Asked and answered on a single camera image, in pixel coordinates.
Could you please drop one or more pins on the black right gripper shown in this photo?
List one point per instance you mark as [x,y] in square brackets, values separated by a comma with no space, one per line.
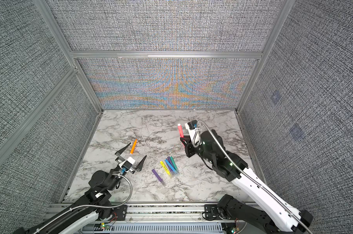
[190,147]

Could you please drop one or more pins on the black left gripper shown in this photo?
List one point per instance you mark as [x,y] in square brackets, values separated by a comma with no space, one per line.
[117,159]

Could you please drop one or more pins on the orange highlighter pen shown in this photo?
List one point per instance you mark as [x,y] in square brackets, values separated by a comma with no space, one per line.
[133,146]

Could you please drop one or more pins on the pink highlighter pen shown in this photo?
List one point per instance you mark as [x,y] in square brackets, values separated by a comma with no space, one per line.
[180,130]

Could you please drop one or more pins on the blue highlighter pen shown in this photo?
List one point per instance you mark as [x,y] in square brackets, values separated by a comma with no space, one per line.
[171,167]

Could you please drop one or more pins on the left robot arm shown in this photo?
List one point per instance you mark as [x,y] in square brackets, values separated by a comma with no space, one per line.
[95,203]

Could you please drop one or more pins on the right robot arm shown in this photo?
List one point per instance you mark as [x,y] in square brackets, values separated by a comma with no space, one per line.
[274,215]

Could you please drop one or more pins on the green highlighter pen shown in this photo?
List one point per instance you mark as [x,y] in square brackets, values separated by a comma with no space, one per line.
[174,164]

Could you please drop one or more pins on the violet highlighter pen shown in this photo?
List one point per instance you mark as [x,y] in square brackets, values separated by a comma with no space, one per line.
[171,163]

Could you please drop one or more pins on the yellow highlighter pen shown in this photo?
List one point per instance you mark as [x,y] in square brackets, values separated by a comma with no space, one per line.
[165,168]

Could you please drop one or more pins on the purple highlighter pen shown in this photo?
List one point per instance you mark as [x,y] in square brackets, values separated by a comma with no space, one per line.
[158,177]

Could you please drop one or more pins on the aluminium horizontal back bar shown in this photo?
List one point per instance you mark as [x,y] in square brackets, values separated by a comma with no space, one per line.
[165,54]

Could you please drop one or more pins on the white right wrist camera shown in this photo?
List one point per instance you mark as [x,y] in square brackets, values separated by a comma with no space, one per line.
[192,128]

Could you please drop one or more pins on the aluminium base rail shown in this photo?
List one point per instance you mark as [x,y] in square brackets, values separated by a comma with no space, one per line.
[137,212]

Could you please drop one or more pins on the grey slotted cable duct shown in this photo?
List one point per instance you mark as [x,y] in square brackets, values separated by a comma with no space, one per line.
[154,228]

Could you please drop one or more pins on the aluminium left wall bar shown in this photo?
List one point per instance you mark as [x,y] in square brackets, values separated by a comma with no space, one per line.
[11,143]

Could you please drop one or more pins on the aluminium corner frame post right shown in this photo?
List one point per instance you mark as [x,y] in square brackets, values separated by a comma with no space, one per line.
[273,35]

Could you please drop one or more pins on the aluminium corner frame post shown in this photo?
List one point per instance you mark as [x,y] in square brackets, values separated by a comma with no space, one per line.
[273,35]
[66,50]

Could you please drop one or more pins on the aluminium corner frame post left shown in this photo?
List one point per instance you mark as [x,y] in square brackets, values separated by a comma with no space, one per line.
[66,50]

